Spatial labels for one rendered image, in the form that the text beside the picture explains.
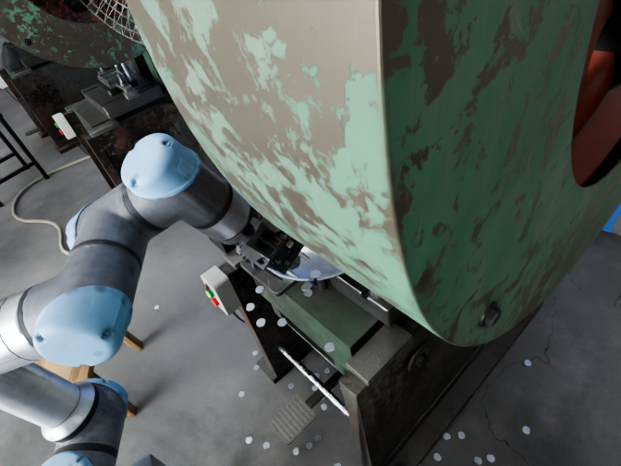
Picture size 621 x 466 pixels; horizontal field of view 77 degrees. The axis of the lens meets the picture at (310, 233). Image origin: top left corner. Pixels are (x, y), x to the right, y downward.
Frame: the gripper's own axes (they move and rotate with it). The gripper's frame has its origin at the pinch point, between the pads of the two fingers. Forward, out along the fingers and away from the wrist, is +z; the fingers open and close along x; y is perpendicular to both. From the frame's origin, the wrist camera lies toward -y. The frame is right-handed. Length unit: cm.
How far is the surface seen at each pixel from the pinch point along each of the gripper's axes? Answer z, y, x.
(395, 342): 24.1, 16.1, -1.7
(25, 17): -25, -142, 19
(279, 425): 57, -12, -43
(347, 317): 23.0, 4.4, -3.2
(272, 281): 6.9, -6.5, -5.7
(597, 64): -9, 30, 43
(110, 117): 27, -165, 9
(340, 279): 19.7, -0.7, 2.8
